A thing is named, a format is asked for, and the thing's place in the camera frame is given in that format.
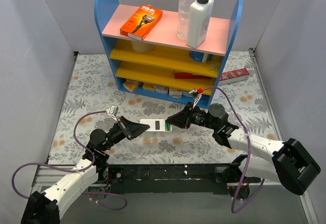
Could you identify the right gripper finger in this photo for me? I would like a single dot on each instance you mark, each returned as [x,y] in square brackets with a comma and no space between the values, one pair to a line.
[181,115]
[178,122]

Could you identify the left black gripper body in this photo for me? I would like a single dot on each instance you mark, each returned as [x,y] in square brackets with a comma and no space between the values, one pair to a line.
[125,128]

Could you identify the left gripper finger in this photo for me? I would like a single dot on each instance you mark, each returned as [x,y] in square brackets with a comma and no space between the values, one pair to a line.
[126,123]
[138,129]

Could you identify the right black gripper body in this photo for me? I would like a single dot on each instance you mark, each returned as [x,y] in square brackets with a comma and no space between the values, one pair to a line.
[188,117]

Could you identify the white remote battery cover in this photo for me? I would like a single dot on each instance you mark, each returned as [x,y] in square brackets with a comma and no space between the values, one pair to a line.
[184,137]

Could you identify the white remote control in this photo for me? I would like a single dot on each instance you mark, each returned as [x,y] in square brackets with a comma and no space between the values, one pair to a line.
[156,125]

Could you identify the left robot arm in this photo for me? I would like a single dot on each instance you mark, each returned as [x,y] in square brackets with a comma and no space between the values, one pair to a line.
[50,205]

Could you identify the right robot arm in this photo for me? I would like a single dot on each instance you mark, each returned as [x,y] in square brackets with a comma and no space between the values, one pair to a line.
[288,163]

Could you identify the white orange small box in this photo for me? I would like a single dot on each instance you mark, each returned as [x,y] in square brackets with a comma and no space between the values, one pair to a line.
[175,93]

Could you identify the floral table mat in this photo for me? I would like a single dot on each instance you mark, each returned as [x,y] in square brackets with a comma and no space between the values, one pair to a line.
[92,89]

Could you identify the yellow and white small box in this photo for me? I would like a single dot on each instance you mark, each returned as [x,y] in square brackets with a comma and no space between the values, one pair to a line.
[131,85]

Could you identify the red flat box on shelf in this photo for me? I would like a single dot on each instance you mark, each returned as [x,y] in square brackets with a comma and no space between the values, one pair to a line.
[186,75]

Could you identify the red toothpaste box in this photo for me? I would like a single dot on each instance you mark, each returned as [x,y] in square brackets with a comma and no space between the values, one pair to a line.
[234,76]

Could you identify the blue shelf with coloured boards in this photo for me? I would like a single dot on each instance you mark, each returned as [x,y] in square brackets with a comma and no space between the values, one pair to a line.
[170,53]

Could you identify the blue and white tub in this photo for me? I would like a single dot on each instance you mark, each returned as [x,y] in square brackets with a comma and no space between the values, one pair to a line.
[200,56]

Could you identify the cream cylindrical container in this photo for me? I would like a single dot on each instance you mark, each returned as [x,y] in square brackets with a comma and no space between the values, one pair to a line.
[141,47]

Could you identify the white bottle with black cap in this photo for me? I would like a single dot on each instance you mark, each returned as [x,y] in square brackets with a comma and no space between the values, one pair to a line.
[199,18]

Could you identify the orange razor box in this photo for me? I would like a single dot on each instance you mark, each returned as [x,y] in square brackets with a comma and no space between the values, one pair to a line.
[141,22]

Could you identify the clear plastic water bottle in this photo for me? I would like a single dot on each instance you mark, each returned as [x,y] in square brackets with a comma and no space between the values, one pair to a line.
[183,18]

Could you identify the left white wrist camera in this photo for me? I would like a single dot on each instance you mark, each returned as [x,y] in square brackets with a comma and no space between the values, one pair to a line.
[112,112]

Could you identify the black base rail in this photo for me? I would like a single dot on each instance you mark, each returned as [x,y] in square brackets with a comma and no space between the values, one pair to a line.
[172,178]

